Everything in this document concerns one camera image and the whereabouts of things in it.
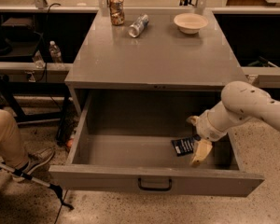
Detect dark blue rxbar wrapper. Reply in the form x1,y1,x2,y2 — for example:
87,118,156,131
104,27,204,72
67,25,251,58
171,134,201,156

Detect grey sneaker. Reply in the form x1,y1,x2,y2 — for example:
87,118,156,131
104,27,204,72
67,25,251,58
11,147,55,175

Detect white paper bowl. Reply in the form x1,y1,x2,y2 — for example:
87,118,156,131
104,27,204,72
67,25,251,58
174,13,208,35

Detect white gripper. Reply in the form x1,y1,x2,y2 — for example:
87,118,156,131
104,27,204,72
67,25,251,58
186,110,227,167

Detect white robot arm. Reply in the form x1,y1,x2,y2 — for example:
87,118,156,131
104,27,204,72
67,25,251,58
187,81,280,166

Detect standing clear water bottle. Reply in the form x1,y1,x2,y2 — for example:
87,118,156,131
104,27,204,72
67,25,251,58
49,41,63,64

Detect black cable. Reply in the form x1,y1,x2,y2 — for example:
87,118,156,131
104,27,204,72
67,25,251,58
34,2,63,110

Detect crushed orange soda can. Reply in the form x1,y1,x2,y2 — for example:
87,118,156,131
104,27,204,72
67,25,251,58
109,0,125,25

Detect lying clear water bottle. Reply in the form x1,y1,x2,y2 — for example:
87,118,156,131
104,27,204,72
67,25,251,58
128,14,149,38

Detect grey metal cabinet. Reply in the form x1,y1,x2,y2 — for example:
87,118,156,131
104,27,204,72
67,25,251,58
65,7,246,112

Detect black drawer handle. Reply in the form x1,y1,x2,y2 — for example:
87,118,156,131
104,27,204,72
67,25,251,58
137,178,173,192

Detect person leg beige trousers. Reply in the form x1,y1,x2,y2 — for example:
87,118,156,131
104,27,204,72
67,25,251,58
0,109,29,169

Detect grey open top drawer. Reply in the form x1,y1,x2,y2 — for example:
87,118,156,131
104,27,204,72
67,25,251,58
49,90,264,197

